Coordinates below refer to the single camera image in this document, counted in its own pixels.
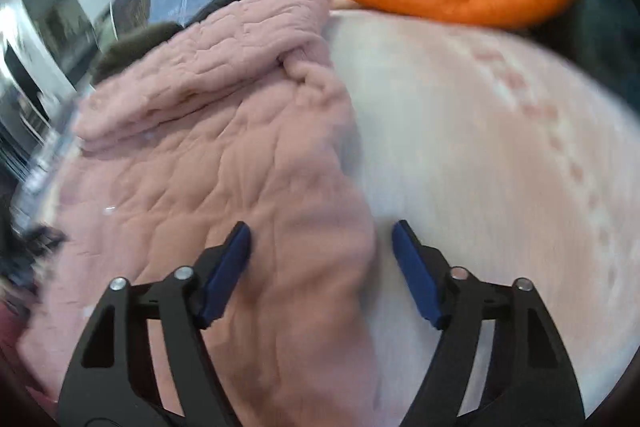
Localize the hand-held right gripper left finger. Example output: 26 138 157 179
57 221 252 427

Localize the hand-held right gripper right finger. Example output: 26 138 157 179
391 219 586 427

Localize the pink quilted garment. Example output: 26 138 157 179
15 0 381 427

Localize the pink printed blanket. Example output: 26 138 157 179
327 7 640 427

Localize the olive brown garment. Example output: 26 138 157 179
90 21 183 85

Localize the dark green velvet garment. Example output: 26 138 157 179
530 0 640 108

